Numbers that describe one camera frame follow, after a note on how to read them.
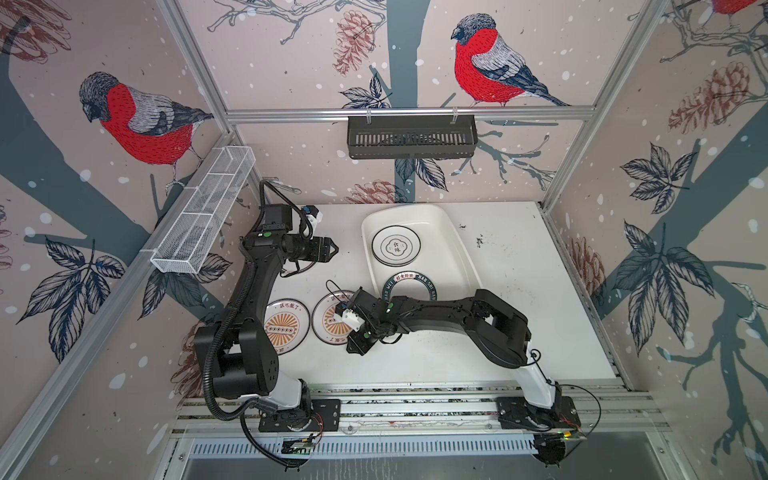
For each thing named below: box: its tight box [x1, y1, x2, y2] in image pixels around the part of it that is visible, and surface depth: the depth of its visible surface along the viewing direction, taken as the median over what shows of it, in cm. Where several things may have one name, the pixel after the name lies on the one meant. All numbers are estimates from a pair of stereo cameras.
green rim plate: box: [382, 271, 437, 303], surface depth 100 cm
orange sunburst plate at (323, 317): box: [311, 290, 355, 345], surface depth 92 cm
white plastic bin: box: [362, 204, 483, 299], surface depth 106 cm
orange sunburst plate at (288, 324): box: [264, 298, 311, 355], surface depth 92 cm
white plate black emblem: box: [371, 225, 422, 267], surface depth 109 cm
